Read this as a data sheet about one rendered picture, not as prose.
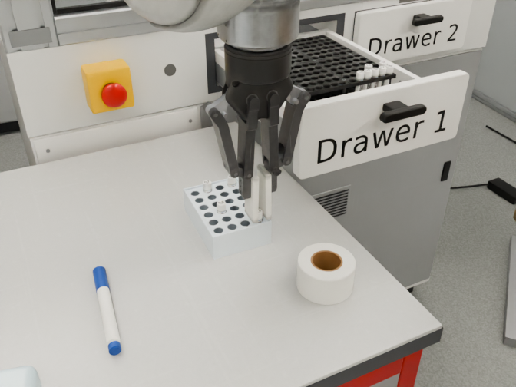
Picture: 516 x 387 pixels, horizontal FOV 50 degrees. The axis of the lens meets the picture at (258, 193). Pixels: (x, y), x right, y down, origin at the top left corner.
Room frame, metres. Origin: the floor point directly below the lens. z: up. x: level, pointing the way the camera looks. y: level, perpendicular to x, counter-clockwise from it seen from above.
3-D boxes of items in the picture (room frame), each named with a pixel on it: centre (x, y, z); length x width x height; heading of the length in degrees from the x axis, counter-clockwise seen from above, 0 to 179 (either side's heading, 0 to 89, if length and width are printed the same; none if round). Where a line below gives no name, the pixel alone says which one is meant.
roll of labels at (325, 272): (0.51, -0.08, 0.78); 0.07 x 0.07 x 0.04
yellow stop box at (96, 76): (0.86, 0.25, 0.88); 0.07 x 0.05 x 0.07; 116
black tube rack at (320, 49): (0.91, -0.10, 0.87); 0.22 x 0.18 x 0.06; 26
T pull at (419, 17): (1.14, -0.34, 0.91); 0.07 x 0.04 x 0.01; 116
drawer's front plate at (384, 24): (1.16, -0.33, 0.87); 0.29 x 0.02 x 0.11; 116
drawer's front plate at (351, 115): (0.73, -0.18, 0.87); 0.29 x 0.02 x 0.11; 116
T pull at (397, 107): (0.71, -0.20, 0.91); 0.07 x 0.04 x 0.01; 116
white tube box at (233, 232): (0.63, 0.05, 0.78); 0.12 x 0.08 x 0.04; 24
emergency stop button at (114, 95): (0.83, 0.23, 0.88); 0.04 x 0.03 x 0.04; 116
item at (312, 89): (0.82, -0.14, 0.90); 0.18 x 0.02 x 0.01; 116
